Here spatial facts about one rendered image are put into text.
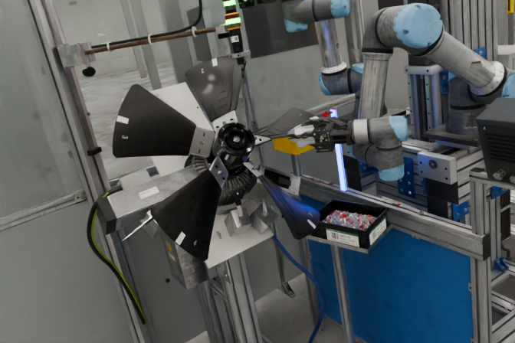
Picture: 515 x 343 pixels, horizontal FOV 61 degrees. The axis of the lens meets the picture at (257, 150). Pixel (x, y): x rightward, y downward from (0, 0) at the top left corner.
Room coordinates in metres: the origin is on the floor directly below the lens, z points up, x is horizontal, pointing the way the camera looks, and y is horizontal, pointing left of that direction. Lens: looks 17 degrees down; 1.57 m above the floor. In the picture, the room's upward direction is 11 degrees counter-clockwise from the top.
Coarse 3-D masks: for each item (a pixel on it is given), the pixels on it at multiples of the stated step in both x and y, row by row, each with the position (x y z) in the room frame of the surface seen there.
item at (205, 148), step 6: (198, 132) 1.29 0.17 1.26; (210, 132) 1.30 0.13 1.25; (198, 138) 1.29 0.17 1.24; (204, 138) 1.29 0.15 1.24; (210, 138) 1.30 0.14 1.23; (192, 144) 1.29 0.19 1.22; (198, 144) 1.29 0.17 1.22; (204, 144) 1.30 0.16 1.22; (210, 144) 1.30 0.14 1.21; (192, 150) 1.29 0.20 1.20; (198, 150) 1.30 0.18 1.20; (204, 150) 1.30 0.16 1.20; (210, 150) 1.30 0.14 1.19; (204, 156) 1.30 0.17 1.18
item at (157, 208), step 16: (208, 176) 1.18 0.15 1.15; (176, 192) 1.09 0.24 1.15; (192, 192) 1.12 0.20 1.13; (208, 192) 1.17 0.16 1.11; (160, 208) 1.05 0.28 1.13; (176, 208) 1.07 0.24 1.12; (192, 208) 1.10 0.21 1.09; (208, 208) 1.15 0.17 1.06; (160, 224) 1.03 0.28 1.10; (176, 224) 1.06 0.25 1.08; (192, 224) 1.09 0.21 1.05; (208, 224) 1.14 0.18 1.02; (192, 240) 1.07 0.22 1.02; (208, 240) 1.12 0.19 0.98
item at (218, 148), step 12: (228, 132) 1.27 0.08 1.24; (240, 132) 1.28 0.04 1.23; (252, 132) 1.29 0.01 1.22; (216, 144) 1.25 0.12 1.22; (228, 144) 1.24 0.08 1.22; (240, 144) 1.26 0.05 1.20; (252, 144) 1.26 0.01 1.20; (228, 156) 1.23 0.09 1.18; (240, 156) 1.22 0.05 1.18; (228, 168) 1.30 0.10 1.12; (240, 168) 1.31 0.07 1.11
